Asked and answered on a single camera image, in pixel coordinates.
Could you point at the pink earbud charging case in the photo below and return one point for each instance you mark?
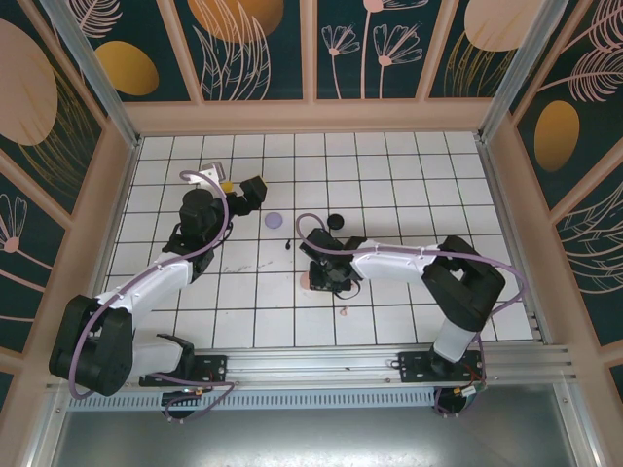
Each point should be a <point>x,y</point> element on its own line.
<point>305,282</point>

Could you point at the purple earbud charging case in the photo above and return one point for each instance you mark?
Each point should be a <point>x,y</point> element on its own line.
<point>274,220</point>

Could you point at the black earbud charging case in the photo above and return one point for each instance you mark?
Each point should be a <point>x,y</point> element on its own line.
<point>336,221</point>

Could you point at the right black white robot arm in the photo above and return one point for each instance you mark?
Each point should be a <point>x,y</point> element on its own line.
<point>389,262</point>

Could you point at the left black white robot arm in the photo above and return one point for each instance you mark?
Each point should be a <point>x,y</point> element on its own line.
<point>146,287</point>

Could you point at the grey metal shelf plate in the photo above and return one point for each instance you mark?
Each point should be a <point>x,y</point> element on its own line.
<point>311,438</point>

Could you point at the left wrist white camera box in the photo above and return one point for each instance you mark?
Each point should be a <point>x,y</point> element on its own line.
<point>211,172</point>

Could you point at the aluminium mounting rail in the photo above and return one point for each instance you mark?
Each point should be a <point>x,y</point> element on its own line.
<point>311,365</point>

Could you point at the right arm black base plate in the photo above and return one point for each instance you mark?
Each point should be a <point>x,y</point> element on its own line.
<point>414,367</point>

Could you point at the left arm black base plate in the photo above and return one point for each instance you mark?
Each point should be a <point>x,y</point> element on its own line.
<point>214,370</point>

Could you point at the aluminium corner post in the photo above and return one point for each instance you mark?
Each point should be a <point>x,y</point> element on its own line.
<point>521,63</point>
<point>92,73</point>

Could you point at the aluminium side rail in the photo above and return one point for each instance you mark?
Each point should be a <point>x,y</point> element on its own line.
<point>505,214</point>

